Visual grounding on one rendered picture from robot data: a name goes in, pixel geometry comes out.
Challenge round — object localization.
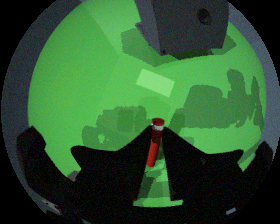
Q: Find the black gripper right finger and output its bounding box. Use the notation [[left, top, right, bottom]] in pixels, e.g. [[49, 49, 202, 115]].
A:
[[161, 126, 244, 202]]

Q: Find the dark grey square panel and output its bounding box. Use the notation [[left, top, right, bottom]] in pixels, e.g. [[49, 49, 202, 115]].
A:
[[135, 0, 229, 56]]

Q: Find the red peg with grey band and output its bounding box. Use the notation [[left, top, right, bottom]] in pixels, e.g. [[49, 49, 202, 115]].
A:
[[146, 117, 165, 167]]

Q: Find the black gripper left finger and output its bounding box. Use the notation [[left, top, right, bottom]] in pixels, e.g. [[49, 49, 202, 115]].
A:
[[70, 124, 152, 201]]

